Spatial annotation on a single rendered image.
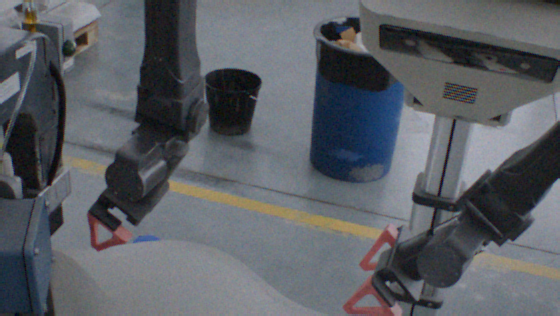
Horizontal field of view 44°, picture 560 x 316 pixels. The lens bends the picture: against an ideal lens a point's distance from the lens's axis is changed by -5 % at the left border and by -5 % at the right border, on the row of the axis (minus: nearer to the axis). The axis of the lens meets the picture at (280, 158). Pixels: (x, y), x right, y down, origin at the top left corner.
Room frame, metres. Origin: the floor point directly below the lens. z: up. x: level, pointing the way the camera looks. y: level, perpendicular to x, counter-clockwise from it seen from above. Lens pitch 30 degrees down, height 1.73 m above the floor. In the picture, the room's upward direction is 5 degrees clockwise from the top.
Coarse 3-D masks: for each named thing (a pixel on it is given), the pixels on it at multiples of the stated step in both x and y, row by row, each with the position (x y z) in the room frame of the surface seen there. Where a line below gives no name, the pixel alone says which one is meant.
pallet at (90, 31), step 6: (90, 24) 4.30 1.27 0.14; (96, 24) 4.37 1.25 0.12; (78, 30) 4.18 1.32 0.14; (84, 30) 4.21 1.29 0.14; (90, 30) 4.29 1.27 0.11; (96, 30) 4.36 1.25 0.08; (78, 36) 4.26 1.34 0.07; (84, 36) 4.25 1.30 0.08; (90, 36) 4.28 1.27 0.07; (96, 36) 4.36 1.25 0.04; (78, 42) 4.26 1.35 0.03; (84, 42) 4.25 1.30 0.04; (90, 42) 4.28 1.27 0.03; (78, 48) 4.18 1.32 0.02; (84, 48) 4.20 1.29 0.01; (78, 54) 4.12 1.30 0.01
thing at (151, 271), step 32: (64, 256) 0.87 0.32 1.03; (96, 256) 0.89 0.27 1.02; (128, 256) 0.91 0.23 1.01; (160, 256) 0.93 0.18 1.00; (192, 256) 0.93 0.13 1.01; (224, 256) 0.91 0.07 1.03; (64, 288) 0.87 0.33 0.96; (96, 288) 0.81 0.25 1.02; (128, 288) 0.91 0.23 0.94; (160, 288) 0.93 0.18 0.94; (192, 288) 0.93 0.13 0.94; (224, 288) 0.91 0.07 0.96; (256, 288) 0.87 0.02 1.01
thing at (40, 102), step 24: (0, 24) 1.05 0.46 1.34; (0, 48) 0.94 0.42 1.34; (48, 48) 1.03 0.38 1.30; (0, 72) 0.91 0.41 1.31; (24, 72) 0.97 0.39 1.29; (48, 72) 1.03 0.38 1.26; (24, 96) 0.96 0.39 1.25; (48, 96) 1.03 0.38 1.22; (0, 120) 0.90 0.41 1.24; (24, 120) 0.99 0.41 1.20; (48, 120) 1.02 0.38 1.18; (24, 144) 0.99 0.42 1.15; (48, 144) 1.02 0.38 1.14; (24, 168) 1.00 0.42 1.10; (48, 168) 1.01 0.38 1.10
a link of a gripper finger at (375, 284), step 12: (384, 252) 0.78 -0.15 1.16; (384, 264) 0.75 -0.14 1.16; (372, 276) 0.74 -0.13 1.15; (384, 276) 0.74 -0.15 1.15; (360, 288) 0.74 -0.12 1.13; (372, 288) 0.72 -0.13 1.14; (384, 288) 0.73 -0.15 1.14; (348, 300) 0.75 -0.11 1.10; (384, 300) 0.72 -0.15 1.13; (348, 312) 0.75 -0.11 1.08; (360, 312) 0.74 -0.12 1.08; (372, 312) 0.73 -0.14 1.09; (384, 312) 0.72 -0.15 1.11; (396, 312) 0.72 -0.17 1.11
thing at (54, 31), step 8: (40, 16) 1.11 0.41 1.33; (48, 16) 1.11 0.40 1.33; (56, 16) 1.11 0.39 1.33; (40, 24) 1.07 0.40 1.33; (48, 24) 1.07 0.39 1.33; (56, 24) 1.07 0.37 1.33; (64, 24) 1.08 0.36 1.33; (72, 24) 1.10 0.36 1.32; (40, 32) 1.07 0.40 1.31; (48, 32) 1.07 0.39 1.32; (56, 32) 1.07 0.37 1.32; (64, 32) 1.08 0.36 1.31; (72, 32) 1.10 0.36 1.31; (56, 40) 1.07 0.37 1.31; (64, 40) 1.08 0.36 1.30; (56, 48) 1.07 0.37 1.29; (72, 56) 1.10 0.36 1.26; (72, 64) 1.10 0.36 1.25; (64, 72) 1.07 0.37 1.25
